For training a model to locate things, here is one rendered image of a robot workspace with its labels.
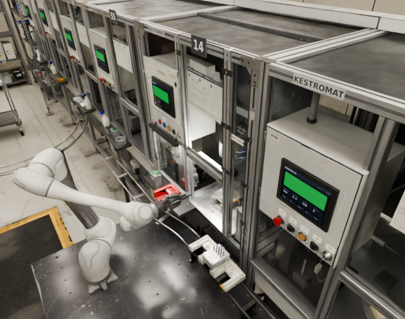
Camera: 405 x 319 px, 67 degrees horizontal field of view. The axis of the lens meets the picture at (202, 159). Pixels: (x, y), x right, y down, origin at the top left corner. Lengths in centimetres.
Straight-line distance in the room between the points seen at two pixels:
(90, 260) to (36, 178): 57
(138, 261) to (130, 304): 30
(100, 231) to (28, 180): 58
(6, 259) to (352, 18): 338
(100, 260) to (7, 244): 184
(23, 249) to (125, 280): 166
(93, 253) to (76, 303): 32
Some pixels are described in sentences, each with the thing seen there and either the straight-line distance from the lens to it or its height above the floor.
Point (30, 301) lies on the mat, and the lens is 314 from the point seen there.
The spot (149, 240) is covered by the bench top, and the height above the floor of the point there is 68.
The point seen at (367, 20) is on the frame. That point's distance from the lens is 188.
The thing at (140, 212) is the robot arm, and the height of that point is 134.
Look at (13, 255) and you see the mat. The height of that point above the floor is 1.
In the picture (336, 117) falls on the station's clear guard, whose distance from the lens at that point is 109.
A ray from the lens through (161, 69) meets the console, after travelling 191.
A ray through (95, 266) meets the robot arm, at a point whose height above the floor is 87.
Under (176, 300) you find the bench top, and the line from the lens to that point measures 200.
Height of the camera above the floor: 238
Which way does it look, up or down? 34 degrees down
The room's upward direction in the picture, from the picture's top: 2 degrees counter-clockwise
